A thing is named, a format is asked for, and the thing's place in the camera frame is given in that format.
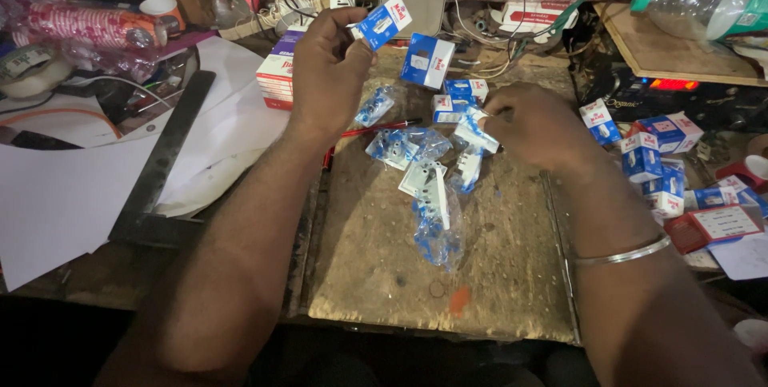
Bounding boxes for person's right hand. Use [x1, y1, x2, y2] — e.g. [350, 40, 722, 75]
[479, 81, 595, 172]

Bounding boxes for person's left hand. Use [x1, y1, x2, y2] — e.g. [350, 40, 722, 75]
[287, 7, 379, 143]

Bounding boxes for small blue white switch box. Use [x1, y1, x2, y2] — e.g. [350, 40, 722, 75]
[350, 0, 414, 52]
[443, 78, 490, 103]
[431, 94, 479, 125]

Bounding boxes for stack of white red boxes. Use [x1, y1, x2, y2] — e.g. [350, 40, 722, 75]
[256, 25, 308, 112]

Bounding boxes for red pen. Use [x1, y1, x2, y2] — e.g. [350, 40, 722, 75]
[322, 118, 424, 170]

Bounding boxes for flat white red carton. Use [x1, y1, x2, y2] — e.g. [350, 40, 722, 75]
[499, 0, 580, 35]

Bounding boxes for black device with red display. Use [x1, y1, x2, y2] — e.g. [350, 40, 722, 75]
[569, 27, 768, 136]

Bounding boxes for wooden shelf board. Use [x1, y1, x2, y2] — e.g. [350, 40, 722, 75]
[593, 2, 768, 88]

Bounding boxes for single orange white paper cup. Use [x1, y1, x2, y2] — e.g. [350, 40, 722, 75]
[138, 0, 187, 38]

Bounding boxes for dark metal try square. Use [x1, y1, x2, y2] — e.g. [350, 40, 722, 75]
[107, 69, 217, 250]

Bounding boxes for worn wooden work board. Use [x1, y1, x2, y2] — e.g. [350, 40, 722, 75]
[299, 45, 582, 346]

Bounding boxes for clear plastic bottle green cap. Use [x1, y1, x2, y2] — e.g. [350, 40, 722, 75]
[629, 0, 768, 47]

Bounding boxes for red flat box white label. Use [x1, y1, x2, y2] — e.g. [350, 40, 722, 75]
[662, 203, 766, 256]

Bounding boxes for sleeve of red paper cups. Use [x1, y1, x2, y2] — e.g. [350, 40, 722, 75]
[0, 0, 169, 52]

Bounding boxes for white paper sheets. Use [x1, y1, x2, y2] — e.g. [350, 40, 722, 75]
[0, 35, 292, 293]

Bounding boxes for white tape roll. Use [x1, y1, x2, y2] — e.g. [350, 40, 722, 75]
[0, 44, 74, 100]

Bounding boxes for tangle of wires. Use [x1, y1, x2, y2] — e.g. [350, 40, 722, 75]
[447, 0, 625, 80]

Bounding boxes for large blue white switch box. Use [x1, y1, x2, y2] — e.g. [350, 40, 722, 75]
[400, 33, 456, 91]

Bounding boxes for bare white switch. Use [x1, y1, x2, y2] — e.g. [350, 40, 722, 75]
[398, 159, 452, 231]

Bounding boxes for silver metal bracelet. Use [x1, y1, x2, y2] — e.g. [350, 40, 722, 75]
[567, 233, 673, 268]

